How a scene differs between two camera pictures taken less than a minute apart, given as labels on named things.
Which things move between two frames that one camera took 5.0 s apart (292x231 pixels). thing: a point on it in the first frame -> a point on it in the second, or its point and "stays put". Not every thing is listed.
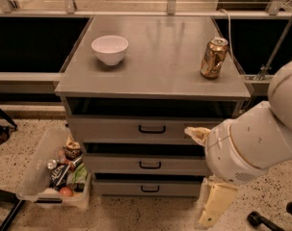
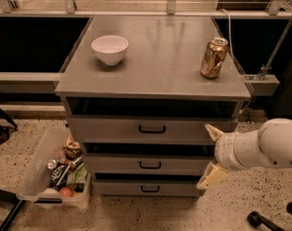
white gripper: (223, 153) -> (225, 150)
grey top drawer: (137, 130) stays put
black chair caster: (254, 218) stays put
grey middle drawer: (146, 165) stays put
